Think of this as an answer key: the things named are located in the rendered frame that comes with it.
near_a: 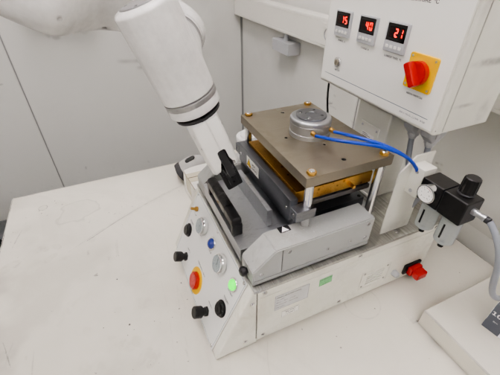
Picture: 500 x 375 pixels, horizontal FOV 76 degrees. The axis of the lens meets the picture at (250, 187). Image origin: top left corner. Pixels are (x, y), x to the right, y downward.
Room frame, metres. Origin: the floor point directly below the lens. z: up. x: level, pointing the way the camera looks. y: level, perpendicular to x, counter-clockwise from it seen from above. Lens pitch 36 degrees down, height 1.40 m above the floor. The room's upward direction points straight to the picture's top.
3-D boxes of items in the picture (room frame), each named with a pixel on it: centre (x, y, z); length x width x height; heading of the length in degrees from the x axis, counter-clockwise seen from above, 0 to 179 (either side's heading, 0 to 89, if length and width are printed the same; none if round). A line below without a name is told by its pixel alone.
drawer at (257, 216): (0.55, -0.07, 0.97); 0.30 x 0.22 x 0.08; 114
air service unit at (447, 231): (0.42, -0.32, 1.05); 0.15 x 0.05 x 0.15; 24
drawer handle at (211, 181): (0.50, 0.05, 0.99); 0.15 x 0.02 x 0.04; 24
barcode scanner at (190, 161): (0.96, 0.16, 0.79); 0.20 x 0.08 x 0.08; 114
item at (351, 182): (0.56, -0.12, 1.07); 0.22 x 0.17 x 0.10; 24
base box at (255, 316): (0.55, -0.12, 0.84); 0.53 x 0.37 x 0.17; 114
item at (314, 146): (0.57, -0.15, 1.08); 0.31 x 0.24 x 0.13; 24
